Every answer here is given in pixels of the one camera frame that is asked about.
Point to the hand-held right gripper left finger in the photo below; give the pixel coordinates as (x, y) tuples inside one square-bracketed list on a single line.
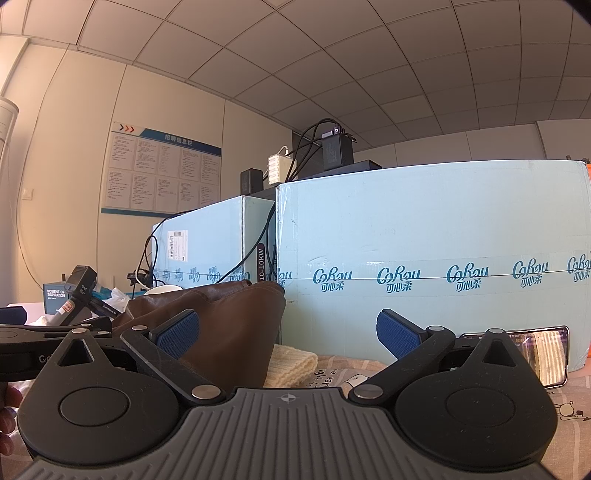
[(178, 333)]

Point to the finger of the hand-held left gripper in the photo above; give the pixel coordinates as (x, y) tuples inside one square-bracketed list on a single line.
[(27, 333)]

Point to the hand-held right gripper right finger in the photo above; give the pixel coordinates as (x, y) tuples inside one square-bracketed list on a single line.
[(398, 336)]

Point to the person's left hand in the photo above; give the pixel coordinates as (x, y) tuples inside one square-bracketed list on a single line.
[(6, 420)]

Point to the small dark blue box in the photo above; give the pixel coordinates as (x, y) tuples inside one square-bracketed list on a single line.
[(55, 297)]

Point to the white crumpled tissue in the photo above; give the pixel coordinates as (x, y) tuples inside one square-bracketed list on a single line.
[(115, 300)]

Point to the white round object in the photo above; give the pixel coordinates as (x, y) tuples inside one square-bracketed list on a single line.
[(162, 290)]

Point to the small light blue cardboard box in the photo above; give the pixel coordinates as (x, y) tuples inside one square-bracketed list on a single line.
[(207, 235)]

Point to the cream knitted cloth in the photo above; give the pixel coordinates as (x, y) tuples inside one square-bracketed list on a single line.
[(291, 367)]

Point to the large light blue cardboard box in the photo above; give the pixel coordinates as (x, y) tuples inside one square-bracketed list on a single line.
[(415, 221)]

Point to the smartphone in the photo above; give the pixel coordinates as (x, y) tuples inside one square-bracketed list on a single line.
[(545, 355)]

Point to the small black power adapter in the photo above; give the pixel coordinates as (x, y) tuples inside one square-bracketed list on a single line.
[(251, 181)]

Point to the black flat device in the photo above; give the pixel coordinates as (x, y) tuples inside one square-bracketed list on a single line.
[(364, 165)]

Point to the white power strip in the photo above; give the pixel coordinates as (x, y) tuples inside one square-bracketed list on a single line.
[(279, 167)]

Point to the large black power adapter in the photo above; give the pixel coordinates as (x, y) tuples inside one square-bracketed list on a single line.
[(337, 150)]

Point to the printed beige bed sheet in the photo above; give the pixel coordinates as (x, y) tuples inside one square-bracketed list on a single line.
[(572, 429)]

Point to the white wall switch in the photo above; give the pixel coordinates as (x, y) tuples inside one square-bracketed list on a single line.
[(27, 194)]

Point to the wall notice board poster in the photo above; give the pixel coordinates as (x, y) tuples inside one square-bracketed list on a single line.
[(159, 168)]

